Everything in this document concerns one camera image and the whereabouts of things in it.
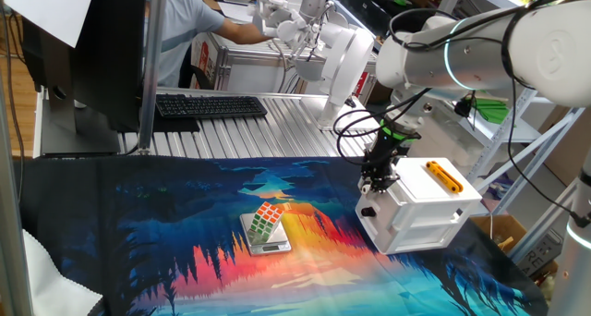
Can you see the black computer monitor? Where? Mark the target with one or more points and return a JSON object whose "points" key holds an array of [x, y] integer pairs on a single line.
{"points": [[111, 52]]}

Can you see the aluminium frame profile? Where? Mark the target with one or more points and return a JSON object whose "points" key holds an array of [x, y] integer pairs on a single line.
{"points": [[11, 237], [152, 76]]}

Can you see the red white box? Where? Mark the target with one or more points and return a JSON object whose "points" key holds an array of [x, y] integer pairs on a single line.
{"points": [[203, 64]]}

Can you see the yellow folding hex key set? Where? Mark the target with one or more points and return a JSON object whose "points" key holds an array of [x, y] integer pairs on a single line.
{"points": [[444, 176]]}

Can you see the white drawer with black knob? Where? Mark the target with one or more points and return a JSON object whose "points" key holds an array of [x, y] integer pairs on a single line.
{"points": [[368, 211]]}

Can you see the silver digital kitchen scale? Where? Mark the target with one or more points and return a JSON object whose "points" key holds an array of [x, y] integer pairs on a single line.
{"points": [[272, 247]]}

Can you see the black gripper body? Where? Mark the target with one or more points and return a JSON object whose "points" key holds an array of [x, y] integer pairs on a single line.
{"points": [[388, 154]]}

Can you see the white paper sheet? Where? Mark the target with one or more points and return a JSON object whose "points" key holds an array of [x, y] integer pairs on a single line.
{"points": [[46, 6]]}

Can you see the black mouse pad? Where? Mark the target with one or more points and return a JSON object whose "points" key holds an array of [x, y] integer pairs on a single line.
{"points": [[175, 124]]}

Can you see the grey lettered plate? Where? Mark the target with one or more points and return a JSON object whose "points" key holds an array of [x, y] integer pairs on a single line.
{"points": [[540, 253]]}

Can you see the white metal shelf rack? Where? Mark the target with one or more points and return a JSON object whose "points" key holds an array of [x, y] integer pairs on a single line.
{"points": [[535, 228]]}

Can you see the colourful landscape print cloth mat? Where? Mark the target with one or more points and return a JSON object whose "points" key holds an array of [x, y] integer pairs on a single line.
{"points": [[184, 214]]}

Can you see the black computer keyboard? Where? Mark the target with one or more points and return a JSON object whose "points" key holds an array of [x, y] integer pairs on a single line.
{"points": [[208, 106]]}

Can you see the person in light blue shirt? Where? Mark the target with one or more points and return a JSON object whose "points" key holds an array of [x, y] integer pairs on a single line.
{"points": [[182, 29]]}

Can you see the white plastic drawer cabinet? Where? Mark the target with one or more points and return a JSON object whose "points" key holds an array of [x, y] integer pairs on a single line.
{"points": [[415, 186]]}

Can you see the green flat object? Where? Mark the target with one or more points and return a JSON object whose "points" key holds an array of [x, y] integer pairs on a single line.
{"points": [[491, 110]]}

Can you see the brown cardboard box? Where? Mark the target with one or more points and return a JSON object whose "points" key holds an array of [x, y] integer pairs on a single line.
{"points": [[503, 228]]}

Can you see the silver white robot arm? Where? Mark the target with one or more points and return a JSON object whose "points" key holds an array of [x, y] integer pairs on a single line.
{"points": [[485, 52]]}

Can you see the bare forearm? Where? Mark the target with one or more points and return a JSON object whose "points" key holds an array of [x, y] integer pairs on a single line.
{"points": [[242, 32]]}

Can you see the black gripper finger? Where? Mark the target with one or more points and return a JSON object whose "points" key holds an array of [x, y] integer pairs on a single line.
{"points": [[367, 181], [390, 179]]}

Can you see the white teleoperation device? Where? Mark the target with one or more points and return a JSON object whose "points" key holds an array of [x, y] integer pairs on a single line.
{"points": [[281, 22]]}

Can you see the rubik's cube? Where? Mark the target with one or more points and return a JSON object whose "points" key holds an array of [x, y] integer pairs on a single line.
{"points": [[267, 216]]}

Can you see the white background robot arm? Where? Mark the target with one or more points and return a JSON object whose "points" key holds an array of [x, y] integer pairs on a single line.
{"points": [[344, 62]]}

